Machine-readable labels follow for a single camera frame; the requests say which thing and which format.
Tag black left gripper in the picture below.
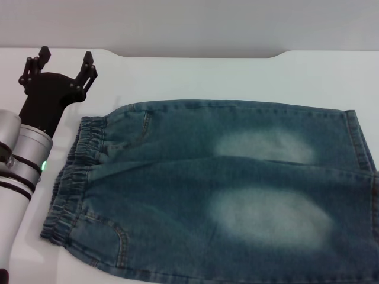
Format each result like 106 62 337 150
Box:
18 46 99 139

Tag blue denim shorts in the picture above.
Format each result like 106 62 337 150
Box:
40 99 379 284

